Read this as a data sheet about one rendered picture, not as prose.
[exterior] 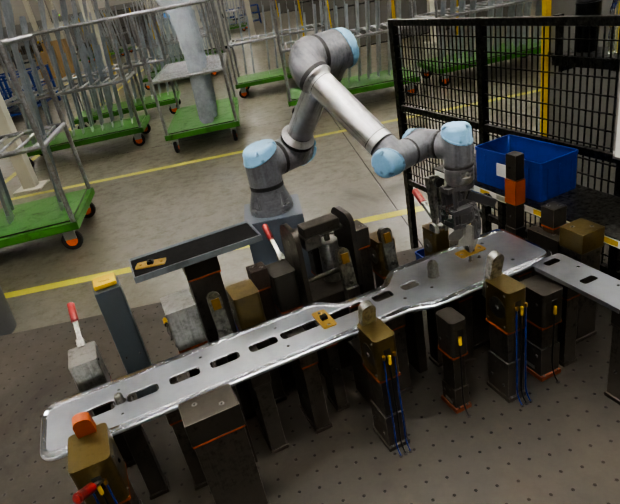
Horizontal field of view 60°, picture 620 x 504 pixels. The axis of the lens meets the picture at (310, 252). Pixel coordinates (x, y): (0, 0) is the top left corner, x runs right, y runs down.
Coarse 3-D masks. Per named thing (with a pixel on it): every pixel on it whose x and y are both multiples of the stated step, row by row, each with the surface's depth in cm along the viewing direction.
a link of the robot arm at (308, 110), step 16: (320, 32) 151; (336, 32) 151; (336, 48) 149; (352, 48) 153; (336, 64) 151; (352, 64) 157; (304, 96) 166; (304, 112) 169; (320, 112) 170; (288, 128) 179; (304, 128) 174; (288, 144) 180; (304, 144) 180; (304, 160) 187
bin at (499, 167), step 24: (480, 144) 192; (504, 144) 196; (528, 144) 189; (552, 144) 179; (480, 168) 192; (504, 168) 181; (528, 168) 171; (552, 168) 169; (576, 168) 174; (528, 192) 175; (552, 192) 173
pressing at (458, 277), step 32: (448, 256) 158; (480, 256) 155; (512, 256) 152; (544, 256) 149; (384, 288) 148; (416, 288) 146; (448, 288) 143; (480, 288) 142; (288, 320) 143; (352, 320) 138; (384, 320) 136; (192, 352) 137; (224, 352) 135; (256, 352) 133; (288, 352) 131; (128, 384) 131; (160, 384) 128; (192, 384) 126; (224, 384) 125; (64, 416) 124; (96, 416) 122; (128, 416) 120; (160, 416) 120; (64, 448) 115
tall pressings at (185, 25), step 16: (160, 0) 670; (176, 0) 672; (176, 16) 678; (192, 16) 748; (176, 32) 698; (192, 32) 714; (192, 48) 693; (192, 64) 700; (192, 80) 706; (208, 80) 737; (208, 96) 716; (208, 112) 723
